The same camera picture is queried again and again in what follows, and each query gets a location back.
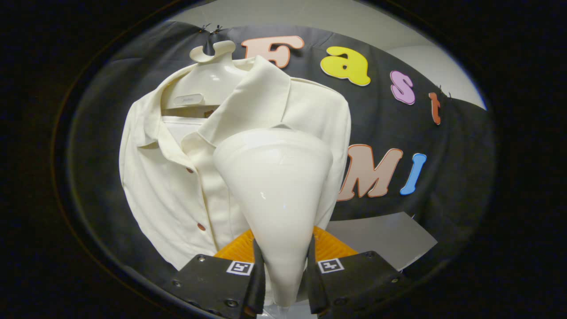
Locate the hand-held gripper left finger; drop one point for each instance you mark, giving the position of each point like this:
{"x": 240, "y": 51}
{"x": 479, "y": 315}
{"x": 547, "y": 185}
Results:
{"x": 258, "y": 288}

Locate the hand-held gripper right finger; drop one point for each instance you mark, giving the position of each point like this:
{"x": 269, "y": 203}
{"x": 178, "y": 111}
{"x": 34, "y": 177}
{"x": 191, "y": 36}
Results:
{"x": 313, "y": 288}

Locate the white garment steamer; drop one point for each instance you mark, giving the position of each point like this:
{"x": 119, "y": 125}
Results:
{"x": 274, "y": 195}

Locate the cream button-up shirt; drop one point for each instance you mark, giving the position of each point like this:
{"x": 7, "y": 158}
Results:
{"x": 168, "y": 195}

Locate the white plastic clothes hanger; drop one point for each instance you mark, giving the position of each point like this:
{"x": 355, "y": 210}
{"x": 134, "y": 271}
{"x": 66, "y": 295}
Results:
{"x": 208, "y": 79}

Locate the grey cabinet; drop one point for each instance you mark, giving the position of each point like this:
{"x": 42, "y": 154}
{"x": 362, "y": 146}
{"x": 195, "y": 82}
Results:
{"x": 390, "y": 239}

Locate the black backdrop cloth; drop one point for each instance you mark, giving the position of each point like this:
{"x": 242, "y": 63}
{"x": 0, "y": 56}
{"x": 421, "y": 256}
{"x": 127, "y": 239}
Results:
{"x": 452, "y": 168}

